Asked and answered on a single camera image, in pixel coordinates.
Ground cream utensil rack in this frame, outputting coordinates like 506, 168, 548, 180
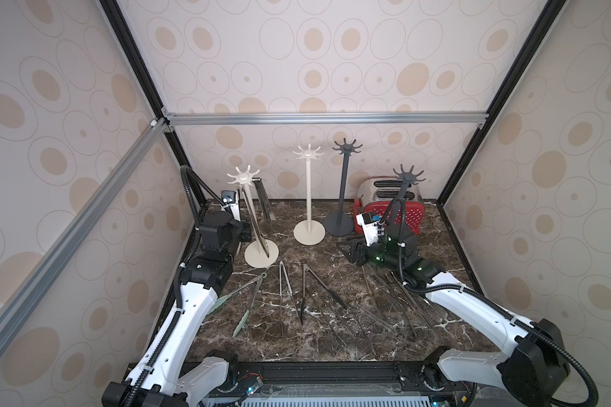
293, 144, 326, 246
228, 166, 279, 268

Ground slim steel tongs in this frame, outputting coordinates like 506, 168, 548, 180
242, 184, 269, 257

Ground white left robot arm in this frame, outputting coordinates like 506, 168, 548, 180
101, 166, 244, 406

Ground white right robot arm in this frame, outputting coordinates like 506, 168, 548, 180
337, 222, 599, 406

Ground mint green silicone tongs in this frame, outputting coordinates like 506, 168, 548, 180
205, 273, 268, 337

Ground red polka dot toaster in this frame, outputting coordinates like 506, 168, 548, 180
353, 176, 425, 234

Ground dark grey rack back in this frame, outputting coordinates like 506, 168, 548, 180
323, 139, 362, 237

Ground dark grey rack near toaster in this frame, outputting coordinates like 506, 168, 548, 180
392, 164, 425, 204

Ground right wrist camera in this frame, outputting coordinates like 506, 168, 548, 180
356, 211, 385, 247

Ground white handled steel tongs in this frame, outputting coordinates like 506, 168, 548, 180
278, 260, 299, 312

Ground black handled steel tongs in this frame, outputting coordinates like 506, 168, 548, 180
298, 261, 348, 325

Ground horizontal aluminium frame bar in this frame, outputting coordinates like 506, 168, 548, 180
168, 111, 489, 127

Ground diagonal aluminium frame bar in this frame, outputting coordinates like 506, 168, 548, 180
0, 118, 168, 358

